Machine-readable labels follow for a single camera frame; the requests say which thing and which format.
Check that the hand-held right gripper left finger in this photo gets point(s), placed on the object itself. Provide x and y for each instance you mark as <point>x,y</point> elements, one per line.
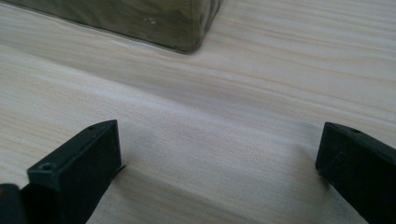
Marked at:
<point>77,174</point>

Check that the brown transparent plastic bin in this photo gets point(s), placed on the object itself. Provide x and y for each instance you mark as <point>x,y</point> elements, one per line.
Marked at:
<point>130,18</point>

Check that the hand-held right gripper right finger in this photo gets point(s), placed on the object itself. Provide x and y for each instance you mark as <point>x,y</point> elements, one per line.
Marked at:
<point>361,168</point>

